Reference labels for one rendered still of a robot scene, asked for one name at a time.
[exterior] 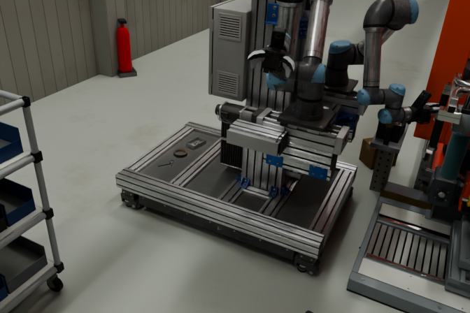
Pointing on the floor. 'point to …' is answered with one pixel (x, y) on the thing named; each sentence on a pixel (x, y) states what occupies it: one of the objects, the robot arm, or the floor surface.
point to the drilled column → (381, 170)
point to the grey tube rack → (23, 215)
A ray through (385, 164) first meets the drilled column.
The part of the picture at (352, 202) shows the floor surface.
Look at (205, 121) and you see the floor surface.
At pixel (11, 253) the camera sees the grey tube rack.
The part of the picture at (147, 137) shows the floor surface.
